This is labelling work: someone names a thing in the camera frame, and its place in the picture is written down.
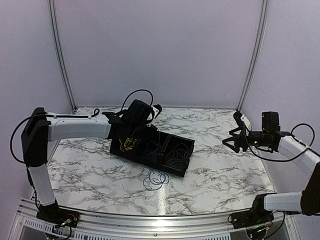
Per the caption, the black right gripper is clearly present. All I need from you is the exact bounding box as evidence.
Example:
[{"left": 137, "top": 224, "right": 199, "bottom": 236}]
[{"left": 222, "top": 126, "right": 269, "bottom": 153}]

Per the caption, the white cable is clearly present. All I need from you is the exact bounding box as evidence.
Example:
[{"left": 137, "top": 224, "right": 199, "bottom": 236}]
[{"left": 118, "top": 136, "right": 140, "bottom": 153}]

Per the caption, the grey cable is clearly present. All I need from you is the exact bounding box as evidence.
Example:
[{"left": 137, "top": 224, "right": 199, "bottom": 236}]
[{"left": 166, "top": 143, "right": 191, "bottom": 169}]

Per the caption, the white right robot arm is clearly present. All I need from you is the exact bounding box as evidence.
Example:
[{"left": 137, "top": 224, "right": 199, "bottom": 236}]
[{"left": 222, "top": 124, "right": 320, "bottom": 224}]

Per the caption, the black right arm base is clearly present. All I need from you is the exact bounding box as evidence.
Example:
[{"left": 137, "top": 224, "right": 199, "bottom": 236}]
[{"left": 227, "top": 194, "right": 274, "bottom": 229}]

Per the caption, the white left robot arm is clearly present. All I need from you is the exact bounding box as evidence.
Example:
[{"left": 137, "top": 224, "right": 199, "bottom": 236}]
[{"left": 9, "top": 99, "right": 162, "bottom": 223}]

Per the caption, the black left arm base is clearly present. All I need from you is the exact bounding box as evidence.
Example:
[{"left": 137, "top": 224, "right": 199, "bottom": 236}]
[{"left": 36, "top": 200, "right": 80, "bottom": 228}]

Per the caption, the black left storage bin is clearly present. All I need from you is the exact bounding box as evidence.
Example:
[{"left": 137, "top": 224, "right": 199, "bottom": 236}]
[{"left": 109, "top": 136, "right": 142, "bottom": 160}]

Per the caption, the black storage bin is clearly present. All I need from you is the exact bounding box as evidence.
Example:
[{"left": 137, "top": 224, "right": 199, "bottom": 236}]
[
  {"left": 109, "top": 136, "right": 142, "bottom": 160},
  {"left": 159, "top": 134, "right": 195, "bottom": 178}
]

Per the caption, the black right storage bin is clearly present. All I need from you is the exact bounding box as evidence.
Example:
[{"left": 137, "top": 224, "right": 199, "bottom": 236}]
[{"left": 159, "top": 134, "right": 195, "bottom": 178}]

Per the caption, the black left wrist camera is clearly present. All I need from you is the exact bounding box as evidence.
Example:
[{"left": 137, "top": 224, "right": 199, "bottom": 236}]
[{"left": 233, "top": 111, "right": 252, "bottom": 131}]

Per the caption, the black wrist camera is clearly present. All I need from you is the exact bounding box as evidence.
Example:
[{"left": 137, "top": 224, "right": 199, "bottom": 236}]
[
  {"left": 233, "top": 111, "right": 252, "bottom": 131},
  {"left": 261, "top": 111, "right": 281, "bottom": 132}
]

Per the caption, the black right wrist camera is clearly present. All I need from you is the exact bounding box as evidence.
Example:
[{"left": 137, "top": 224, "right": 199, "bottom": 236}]
[{"left": 261, "top": 111, "right": 281, "bottom": 132}]

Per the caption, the aluminium right corner post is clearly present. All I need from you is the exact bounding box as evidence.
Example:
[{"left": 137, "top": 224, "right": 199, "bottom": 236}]
[{"left": 236, "top": 0, "right": 270, "bottom": 112}]

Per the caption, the aluminium corner post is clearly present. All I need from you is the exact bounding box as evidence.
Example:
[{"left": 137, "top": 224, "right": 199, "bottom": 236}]
[
  {"left": 236, "top": 0, "right": 270, "bottom": 112},
  {"left": 47, "top": 0, "right": 77, "bottom": 112}
]

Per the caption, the aluminium left corner post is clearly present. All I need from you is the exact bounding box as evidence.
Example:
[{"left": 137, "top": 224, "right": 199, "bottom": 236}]
[{"left": 47, "top": 0, "right": 77, "bottom": 112}]

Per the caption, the aluminium front table rail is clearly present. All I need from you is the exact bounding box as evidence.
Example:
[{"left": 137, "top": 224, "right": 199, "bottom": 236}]
[{"left": 8, "top": 198, "right": 301, "bottom": 240}]

